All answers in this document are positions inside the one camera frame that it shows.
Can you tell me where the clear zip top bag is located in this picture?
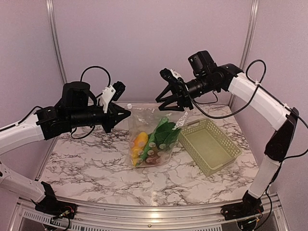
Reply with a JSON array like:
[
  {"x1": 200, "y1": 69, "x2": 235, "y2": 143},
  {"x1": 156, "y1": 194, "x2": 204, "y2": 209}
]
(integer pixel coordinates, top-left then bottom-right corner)
[{"x1": 126, "y1": 103, "x2": 190, "y2": 168}]

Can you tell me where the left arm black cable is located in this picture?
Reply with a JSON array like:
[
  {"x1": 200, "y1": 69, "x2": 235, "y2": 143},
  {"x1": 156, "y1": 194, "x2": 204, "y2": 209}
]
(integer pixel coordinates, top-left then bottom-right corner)
[{"x1": 69, "y1": 66, "x2": 112, "y2": 139}]

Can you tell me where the aluminium frame post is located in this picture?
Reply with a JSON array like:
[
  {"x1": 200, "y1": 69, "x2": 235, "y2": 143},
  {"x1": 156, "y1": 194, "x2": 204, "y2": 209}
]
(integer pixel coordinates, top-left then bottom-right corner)
[
  {"x1": 46, "y1": 0, "x2": 67, "y2": 85},
  {"x1": 228, "y1": 0, "x2": 260, "y2": 108}
]

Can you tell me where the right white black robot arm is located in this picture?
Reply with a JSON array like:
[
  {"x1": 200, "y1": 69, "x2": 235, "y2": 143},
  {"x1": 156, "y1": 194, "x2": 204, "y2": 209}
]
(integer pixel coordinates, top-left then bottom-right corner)
[{"x1": 156, "y1": 51, "x2": 299, "y2": 219}]

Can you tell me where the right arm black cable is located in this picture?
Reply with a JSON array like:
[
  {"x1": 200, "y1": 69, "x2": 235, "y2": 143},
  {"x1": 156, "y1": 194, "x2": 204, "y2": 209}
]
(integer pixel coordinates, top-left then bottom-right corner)
[{"x1": 185, "y1": 59, "x2": 308, "y2": 159}]

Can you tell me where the brown bread bun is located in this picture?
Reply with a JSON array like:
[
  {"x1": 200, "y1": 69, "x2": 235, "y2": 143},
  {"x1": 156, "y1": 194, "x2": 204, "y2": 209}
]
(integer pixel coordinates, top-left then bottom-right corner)
[{"x1": 145, "y1": 155, "x2": 162, "y2": 165}]

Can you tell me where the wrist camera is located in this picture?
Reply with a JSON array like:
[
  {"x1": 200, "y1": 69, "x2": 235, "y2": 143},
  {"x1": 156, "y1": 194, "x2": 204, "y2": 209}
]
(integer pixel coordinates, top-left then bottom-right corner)
[
  {"x1": 159, "y1": 68, "x2": 183, "y2": 84},
  {"x1": 98, "y1": 81, "x2": 126, "y2": 114}
]

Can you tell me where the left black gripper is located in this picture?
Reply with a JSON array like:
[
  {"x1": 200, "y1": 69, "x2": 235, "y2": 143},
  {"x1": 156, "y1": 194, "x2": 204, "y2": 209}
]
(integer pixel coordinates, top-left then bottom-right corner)
[{"x1": 68, "y1": 103, "x2": 131, "y2": 133}]

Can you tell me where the green white bok choy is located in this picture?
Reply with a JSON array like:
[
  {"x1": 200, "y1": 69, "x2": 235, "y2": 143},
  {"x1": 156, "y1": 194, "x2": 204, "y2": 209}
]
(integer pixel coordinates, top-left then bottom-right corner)
[{"x1": 137, "y1": 117, "x2": 181, "y2": 167}]

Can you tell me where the right aluminium frame post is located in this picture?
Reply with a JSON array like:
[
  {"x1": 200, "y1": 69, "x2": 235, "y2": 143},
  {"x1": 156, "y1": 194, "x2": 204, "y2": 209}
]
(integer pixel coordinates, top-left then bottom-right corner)
[{"x1": 228, "y1": 0, "x2": 260, "y2": 108}]

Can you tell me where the left aluminium frame post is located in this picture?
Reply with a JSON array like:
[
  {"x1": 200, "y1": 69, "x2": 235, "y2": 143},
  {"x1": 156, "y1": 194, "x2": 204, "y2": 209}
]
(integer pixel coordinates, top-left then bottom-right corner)
[{"x1": 46, "y1": 0, "x2": 67, "y2": 85}]

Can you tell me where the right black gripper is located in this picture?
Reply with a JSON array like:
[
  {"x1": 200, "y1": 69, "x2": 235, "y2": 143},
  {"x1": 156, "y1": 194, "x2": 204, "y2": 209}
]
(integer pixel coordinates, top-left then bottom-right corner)
[{"x1": 156, "y1": 73, "x2": 219, "y2": 111}]

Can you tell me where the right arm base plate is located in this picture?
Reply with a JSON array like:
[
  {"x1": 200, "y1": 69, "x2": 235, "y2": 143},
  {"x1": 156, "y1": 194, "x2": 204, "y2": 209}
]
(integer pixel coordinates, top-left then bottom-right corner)
[{"x1": 220, "y1": 202, "x2": 264, "y2": 220}]

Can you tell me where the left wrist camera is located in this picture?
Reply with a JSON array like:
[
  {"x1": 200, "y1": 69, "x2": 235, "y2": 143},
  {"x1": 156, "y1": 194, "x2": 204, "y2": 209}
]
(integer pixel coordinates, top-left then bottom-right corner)
[{"x1": 98, "y1": 81, "x2": 126, "y2": 114}]

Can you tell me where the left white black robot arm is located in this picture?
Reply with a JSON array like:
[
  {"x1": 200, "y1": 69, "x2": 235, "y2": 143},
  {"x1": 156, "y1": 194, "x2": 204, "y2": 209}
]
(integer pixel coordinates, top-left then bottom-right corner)
[{"x1": 0, "y1": 81, "x2": 131, "y2": 214}]

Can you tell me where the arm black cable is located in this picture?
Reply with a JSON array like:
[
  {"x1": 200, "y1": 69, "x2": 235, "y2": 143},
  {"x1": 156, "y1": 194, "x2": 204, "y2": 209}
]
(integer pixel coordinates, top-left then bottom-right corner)
[
  {"x1": 185, "y1": 59, "x2": 308, "y2": 159},
  {"x1": 69, "y1": 66, "x2": 112, "y2": 139}
]

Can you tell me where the front aluminium rail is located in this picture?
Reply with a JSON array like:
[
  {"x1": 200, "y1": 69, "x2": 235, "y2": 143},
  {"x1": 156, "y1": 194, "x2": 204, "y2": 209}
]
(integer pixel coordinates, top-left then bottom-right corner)
[{"x1": 8, "y1": 194, "x2": 290, "y2": 231}]

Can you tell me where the beige perforated plastic basket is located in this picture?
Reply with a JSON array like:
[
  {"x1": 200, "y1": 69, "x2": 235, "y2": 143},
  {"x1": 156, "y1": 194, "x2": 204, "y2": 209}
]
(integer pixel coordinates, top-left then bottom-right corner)
[{"x1": 178, "y1": 118, "x2": 242, "y2": 177}]

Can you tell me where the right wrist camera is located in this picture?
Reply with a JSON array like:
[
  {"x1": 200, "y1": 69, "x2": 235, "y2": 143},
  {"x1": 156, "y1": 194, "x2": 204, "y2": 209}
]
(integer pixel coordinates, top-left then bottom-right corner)
[{"x1": 159, "y1": 68, "x2": 183, "y2": 84}]

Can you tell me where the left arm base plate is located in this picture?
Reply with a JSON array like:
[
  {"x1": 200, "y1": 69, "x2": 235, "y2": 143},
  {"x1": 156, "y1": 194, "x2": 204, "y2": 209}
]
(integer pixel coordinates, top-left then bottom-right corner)
[{"x1": 35, "y1": 201, "x2": 77, "y2": 219}]

